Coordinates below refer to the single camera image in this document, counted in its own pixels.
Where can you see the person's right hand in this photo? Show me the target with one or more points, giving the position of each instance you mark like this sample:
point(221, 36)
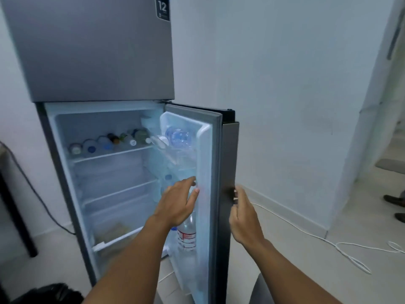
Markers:
point(246, 221)

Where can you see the person's left hand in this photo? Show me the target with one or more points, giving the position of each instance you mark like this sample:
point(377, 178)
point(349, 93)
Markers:
point(172, 204)

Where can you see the person's left thumb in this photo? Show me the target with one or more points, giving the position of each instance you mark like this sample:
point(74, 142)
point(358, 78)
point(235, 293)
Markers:
point(194, 200)

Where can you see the person's right fingers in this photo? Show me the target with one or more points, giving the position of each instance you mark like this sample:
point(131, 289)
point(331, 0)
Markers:
point(237, 199)

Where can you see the red label water bottle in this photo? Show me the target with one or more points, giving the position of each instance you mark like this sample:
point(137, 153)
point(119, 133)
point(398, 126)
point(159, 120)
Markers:
point(186, 235)

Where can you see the gray refrigerator door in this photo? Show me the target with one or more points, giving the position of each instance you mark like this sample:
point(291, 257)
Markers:
point(218, 161)

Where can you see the person's right forearm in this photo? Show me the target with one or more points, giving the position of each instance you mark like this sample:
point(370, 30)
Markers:
point(284, 275)

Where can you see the person's left forearm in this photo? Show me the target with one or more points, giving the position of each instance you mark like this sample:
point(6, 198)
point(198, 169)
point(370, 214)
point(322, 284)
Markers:
point(133, 269)

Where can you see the blue cap bottle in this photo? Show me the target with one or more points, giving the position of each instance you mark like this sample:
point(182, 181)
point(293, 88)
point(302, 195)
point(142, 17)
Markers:
point(168, 182)

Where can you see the clear door bin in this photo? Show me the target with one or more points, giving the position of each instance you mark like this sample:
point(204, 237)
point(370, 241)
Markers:
point(177, 158)

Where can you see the clear ribbed water bottle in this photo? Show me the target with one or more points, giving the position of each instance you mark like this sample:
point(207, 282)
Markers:
point(179, 138)

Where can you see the white cap bottle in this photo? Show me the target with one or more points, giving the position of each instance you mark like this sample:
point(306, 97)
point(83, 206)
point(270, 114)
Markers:
point(160, 141)

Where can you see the glass refrigerator shelf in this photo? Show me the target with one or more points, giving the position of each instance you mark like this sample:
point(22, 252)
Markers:
point(117, 240)
point(110, 153)
point(117, 192)

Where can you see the person's gray clothing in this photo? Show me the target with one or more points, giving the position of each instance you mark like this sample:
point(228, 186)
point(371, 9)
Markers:
point(263, 291)

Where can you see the row of capped bottles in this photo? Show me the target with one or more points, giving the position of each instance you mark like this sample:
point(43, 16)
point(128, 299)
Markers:
point(107, 144)

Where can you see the gray refrigerator cabinet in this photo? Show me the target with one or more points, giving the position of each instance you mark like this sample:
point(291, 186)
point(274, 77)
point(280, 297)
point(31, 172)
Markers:
point(63, 174)

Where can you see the black bag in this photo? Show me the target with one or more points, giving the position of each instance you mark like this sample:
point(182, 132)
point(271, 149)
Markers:
point(47, 295)

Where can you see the white door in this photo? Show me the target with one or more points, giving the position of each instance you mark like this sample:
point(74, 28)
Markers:
point(379, 91)

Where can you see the black table leg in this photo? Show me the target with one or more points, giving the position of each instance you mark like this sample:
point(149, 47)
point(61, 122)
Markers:
point(15, 218)

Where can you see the gray freezer door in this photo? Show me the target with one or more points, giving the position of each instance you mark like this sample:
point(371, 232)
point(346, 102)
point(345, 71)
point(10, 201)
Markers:
point(91, 47)

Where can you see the dark sticker label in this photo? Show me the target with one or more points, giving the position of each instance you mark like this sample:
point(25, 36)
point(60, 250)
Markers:
point(162, 8)

